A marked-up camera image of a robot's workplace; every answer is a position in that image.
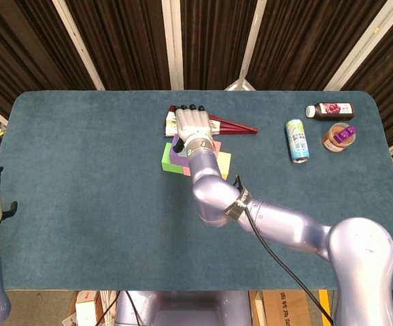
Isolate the purple foam cube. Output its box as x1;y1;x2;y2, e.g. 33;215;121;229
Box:
169;133;189;166

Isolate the grey robot torso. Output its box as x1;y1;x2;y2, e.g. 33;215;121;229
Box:
114;290;254;326

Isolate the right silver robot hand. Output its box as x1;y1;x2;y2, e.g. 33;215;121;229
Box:
170;103;213;153

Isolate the white cardboard box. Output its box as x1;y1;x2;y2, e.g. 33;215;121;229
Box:
62;290;121;326

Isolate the purple plastic toy block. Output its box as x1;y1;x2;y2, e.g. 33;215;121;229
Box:
333;124;358;145

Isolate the white frame post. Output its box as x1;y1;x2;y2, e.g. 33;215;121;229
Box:
160;0;185;91
52;0;106;92
323;0;393;92
223;0;269;92

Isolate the light wooden board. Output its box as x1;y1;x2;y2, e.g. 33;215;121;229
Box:
249;291;268;326

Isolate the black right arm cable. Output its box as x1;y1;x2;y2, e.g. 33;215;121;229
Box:
233;174;334;326

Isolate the orange labelled jar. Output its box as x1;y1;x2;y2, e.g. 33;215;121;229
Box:
321;122;356;153

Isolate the dark grape juice bottle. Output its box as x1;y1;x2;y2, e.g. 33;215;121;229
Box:
305;102;356;122

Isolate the brown cardboard box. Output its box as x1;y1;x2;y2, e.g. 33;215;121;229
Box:
262;290;313;326

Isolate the light blue drink can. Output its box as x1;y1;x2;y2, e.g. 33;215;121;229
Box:
285;119;311;164

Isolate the green foam cube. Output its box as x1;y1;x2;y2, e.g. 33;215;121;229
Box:
160;142;184;175

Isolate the yellow floor strip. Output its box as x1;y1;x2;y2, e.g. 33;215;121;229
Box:
318;289;334;326

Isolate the teal felt table cover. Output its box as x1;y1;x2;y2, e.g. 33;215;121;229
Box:
0;90;393;291

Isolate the red paper folding fan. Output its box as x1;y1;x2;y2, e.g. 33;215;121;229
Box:
164;105;259;138

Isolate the yellow foam cube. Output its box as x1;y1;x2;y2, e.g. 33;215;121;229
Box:
216;151;233;181

